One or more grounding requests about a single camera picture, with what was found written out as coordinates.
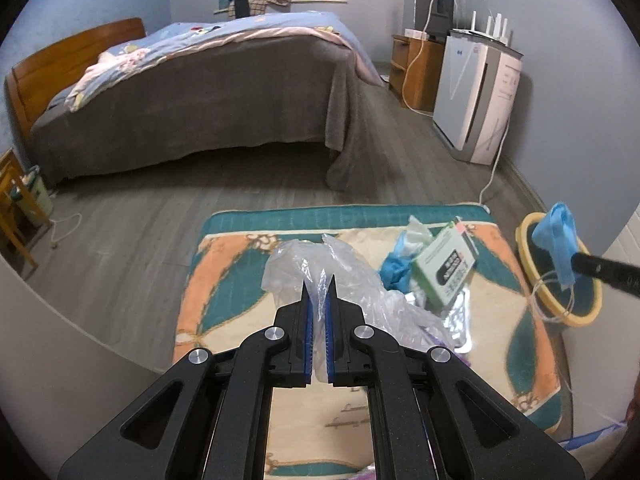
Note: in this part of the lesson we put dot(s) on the silver foil blister pack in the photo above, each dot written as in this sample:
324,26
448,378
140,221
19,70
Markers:
457,322

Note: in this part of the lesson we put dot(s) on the black flat monitor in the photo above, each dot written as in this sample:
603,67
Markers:
432,2

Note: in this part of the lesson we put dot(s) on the printed teal orange blanket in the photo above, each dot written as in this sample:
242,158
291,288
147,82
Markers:
235,280

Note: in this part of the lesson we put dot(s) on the white router with antennas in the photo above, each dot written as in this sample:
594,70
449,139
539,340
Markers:
487,32

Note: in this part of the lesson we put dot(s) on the bed with grey blanket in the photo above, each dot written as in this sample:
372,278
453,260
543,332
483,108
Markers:
250,100

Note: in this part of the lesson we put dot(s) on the yellow rimmed teal bin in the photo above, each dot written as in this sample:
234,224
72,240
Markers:
545,282

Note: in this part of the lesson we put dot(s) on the blue floral quilt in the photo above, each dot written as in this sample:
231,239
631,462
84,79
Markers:
240,30

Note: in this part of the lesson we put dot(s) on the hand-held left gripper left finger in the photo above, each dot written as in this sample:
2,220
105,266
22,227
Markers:
307,340

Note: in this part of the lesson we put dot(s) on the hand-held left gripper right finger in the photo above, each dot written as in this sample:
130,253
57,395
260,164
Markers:
329,340

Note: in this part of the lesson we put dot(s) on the clear plastic bag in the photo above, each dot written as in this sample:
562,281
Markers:
350,270

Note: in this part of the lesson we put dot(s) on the wooden bed headboard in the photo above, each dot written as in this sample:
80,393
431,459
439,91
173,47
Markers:
45,70

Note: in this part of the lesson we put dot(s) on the black small device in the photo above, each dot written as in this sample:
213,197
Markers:
210,28

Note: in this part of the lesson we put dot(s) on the green and white box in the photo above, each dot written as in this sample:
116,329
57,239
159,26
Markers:
445,265

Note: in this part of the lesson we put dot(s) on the white crumpled tissue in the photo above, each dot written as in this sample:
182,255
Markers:
417,232

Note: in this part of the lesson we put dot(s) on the wooden cabinet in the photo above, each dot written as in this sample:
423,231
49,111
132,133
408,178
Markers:
425,75

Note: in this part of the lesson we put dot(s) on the white air purifier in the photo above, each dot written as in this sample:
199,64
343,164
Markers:
470,95

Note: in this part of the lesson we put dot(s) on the blue crumpled glove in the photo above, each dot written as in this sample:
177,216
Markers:
395,270

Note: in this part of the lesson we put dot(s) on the blue striped cloth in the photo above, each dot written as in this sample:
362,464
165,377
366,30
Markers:
595,435

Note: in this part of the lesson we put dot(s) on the blue face mask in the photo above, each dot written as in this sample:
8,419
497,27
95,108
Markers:
555,230

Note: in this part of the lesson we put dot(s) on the green bucket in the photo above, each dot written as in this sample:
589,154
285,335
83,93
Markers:
37,197

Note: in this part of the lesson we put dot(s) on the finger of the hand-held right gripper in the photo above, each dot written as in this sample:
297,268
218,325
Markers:
605,270

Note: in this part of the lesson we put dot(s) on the wooden chair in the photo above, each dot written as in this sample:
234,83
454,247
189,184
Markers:
12,230

